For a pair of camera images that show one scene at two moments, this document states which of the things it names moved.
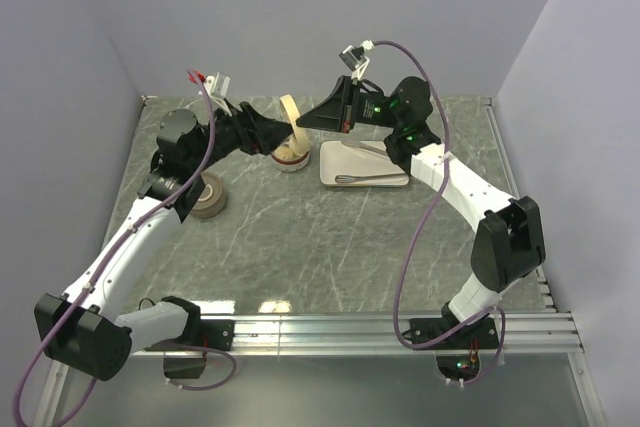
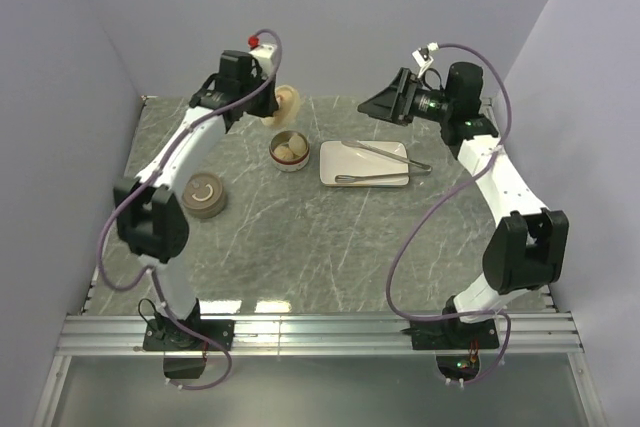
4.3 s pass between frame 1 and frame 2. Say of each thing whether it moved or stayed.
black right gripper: moved
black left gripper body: moved
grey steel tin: stayed
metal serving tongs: stayed
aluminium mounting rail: stayed
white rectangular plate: stayed
